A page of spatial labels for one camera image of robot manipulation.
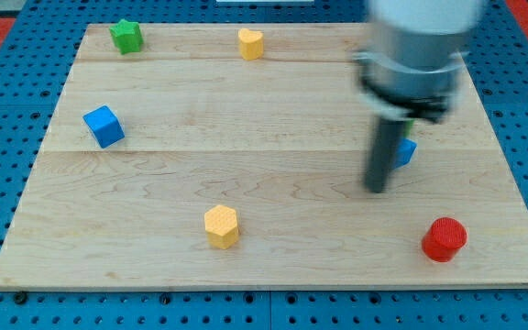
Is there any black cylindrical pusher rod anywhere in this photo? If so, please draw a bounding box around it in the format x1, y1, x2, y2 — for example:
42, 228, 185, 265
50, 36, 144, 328
363, 117, 405, 193

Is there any blue triangle block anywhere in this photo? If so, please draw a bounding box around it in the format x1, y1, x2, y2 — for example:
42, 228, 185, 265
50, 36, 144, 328
393, 138, 417, 169

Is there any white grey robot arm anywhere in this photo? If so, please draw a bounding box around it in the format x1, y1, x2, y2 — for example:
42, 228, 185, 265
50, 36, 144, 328
353, 0, 485, 193

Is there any green block behind rod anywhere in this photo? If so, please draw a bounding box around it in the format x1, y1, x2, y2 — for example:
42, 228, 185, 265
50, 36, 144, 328
403, 120, 414, 138

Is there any red cylinder block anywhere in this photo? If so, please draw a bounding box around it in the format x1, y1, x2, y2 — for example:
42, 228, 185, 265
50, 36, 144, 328
421, 217, 468, 262

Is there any yellow heart block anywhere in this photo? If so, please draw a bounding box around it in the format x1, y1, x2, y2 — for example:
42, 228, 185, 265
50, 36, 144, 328
237, 28, 264, 61

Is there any yellow hexagon block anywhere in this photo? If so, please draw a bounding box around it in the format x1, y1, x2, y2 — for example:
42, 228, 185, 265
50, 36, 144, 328
203, 204, 239, 249

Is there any wooden board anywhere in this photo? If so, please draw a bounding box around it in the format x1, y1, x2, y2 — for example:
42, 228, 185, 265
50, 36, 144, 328
0, 24, 528, 292

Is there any green star block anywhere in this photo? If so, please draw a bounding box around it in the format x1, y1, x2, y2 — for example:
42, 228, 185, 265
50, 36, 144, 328
109, 19, 144, 55

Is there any blue cube block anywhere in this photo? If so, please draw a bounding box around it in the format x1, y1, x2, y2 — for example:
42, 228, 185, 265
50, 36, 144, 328
82, 105, 125, 149

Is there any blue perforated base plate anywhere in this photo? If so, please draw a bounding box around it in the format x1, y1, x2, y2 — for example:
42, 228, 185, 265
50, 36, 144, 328
0, 1, 528, 329

